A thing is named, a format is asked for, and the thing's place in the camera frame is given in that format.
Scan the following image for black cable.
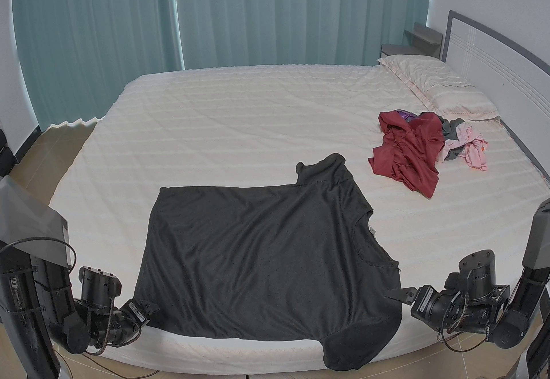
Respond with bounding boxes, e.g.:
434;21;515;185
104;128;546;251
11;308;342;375
0;237;78;272

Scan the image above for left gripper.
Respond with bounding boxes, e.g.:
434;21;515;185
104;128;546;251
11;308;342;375
110;299;161;346

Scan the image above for bed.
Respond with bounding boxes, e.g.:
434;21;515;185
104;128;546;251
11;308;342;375
47;10;550;376

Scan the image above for blue-green curtain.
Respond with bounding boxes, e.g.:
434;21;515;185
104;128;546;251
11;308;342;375
13;0;186;134
172;0;434;69

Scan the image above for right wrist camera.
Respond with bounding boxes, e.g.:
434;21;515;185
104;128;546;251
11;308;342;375
444;248;499;305

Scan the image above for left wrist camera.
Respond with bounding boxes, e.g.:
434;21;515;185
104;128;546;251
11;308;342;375
78;266;123;314

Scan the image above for grey bedside table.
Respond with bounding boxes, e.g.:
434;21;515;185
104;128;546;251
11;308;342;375
380;21;443;60

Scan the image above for dark red garment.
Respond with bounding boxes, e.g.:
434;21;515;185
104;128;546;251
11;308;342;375
368;109;446;199

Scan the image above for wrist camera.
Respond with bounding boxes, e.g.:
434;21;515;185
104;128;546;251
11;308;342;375
444;248;499;305
78;266;123;314

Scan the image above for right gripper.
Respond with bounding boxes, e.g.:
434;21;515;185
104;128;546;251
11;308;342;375
385;284;459;331

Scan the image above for cream pillow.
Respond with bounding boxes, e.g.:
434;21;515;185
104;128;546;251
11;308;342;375
377;54;502;121

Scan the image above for pink garment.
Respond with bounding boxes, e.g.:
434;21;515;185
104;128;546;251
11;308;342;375
436;121;490;172

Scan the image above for black T-shirt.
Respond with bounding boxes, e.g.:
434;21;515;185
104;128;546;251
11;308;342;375
133;152;403;371

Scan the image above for grey garment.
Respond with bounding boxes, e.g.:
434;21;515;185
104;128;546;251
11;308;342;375
420;111;467;161

